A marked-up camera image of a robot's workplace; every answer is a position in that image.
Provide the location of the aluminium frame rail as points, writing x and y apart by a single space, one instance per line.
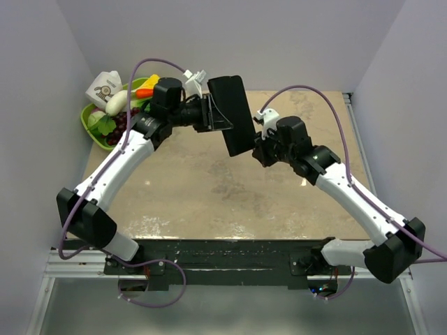
88 264

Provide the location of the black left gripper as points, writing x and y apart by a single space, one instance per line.
211 118

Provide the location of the white paper bag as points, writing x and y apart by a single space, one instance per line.
103 88

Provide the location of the green plastic tray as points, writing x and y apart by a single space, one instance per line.
135 106

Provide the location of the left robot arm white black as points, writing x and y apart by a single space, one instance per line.
83 211

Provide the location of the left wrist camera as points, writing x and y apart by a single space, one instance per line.
193 83

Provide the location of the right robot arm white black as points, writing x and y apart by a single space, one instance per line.
391 247

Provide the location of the yellow toy pepper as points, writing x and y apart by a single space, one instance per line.
150 82

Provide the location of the purple toy grapes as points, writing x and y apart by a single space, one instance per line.
121 125

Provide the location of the green toy leafy vegetable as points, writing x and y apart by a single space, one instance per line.
100 122

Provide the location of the white toy radish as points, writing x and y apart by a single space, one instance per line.
116 103

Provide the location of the black zip tool case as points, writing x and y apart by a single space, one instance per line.
229 95

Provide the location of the orange toy carrot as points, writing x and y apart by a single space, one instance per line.
144 93

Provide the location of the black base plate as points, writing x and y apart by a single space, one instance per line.
244 262

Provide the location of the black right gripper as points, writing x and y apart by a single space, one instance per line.
260 152

